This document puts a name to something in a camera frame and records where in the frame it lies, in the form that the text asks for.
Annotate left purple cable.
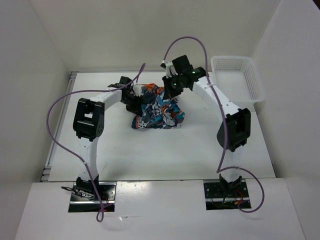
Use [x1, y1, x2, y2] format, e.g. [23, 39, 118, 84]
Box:
[46, 62, 146, 223]

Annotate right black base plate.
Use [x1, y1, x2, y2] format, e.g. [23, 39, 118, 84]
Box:
[203, 180, 252, 211]

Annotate colourful patterned shorts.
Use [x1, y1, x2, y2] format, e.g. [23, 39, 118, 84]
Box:
[131, 83, 185, 130]

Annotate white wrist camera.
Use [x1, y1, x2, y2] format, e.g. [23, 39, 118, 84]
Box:
[160, 60, 178, 78]
[132, 84, 144, 97]

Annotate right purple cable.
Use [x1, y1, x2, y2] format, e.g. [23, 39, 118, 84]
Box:
[161, 36, 265, 213]

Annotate purple cable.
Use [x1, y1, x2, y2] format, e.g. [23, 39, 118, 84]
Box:
[161, 36, 265, 213]
[46, 62, 146, 223]

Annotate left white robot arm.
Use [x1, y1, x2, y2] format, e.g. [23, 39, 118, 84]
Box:
[73, 76, 143, 200]

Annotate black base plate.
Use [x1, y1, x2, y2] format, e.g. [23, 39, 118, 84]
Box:
[203, 180, 252, 211]
[68, 182, 117, 213]

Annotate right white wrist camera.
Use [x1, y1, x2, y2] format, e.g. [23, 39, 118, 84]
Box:
[160, 60, 178, 78]

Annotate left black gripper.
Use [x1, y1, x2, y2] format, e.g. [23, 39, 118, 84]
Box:
[120, 93, 142, 117]

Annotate white plastic basket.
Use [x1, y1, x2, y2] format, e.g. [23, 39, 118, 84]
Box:
[210, 55, 266, 112]

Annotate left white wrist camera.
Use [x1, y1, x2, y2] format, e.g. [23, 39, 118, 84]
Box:
[132, 84, 144, 97]

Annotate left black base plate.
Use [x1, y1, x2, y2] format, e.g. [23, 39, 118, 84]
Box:
[68, 182, 117, 213]

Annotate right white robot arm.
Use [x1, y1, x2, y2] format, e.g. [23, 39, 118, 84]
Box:
[161, 55, 251, 197]

